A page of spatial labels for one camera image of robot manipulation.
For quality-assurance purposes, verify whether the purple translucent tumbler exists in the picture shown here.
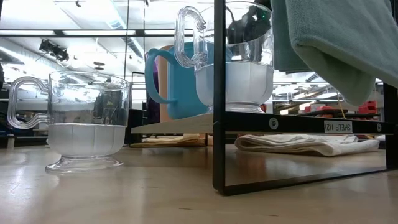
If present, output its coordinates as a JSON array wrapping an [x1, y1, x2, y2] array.
[[145, 88, 161, 125]]

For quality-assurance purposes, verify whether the wooden shelf with black frame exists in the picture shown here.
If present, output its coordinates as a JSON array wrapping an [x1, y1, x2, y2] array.
[[130, 0, 398, 197]]

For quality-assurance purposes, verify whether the white plaid cloth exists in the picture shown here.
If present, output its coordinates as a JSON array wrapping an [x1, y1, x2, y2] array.
[[234, 133, 381, 157]]

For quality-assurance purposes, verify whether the yellow cloth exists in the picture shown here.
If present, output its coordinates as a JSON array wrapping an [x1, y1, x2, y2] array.
[[129, 133, 208, 149]]

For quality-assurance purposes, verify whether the white shelf label sticker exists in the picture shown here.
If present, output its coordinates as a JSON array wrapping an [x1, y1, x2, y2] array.
[[323, 120, 354, 134]]

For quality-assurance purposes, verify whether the black overhead camera cluster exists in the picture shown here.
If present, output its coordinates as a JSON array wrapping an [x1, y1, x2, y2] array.
[[39, 39, 70, 63]]

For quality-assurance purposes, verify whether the red storage bin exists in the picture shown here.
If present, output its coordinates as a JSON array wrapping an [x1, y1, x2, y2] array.
[[357, 100, 379, 115]]

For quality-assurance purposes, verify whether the blue plastic mug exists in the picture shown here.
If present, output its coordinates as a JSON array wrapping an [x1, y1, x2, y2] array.
[[144, 42, 233, 121]]

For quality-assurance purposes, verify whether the clear plastic mug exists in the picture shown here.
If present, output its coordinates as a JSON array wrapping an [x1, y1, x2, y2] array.
[[6, 70, 131, 174], [174, 1, 275, 114]]

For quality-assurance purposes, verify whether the peach plastic cup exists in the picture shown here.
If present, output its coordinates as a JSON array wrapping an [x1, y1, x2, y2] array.
[[157, 45, 175, 123]]

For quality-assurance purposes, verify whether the black overhead rig beam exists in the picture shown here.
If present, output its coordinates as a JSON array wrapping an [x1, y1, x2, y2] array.
[[0, 29, 215, 38]]

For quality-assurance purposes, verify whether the teal cloth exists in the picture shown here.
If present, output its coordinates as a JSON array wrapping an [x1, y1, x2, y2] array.
[[269, 0, 398, 107]]

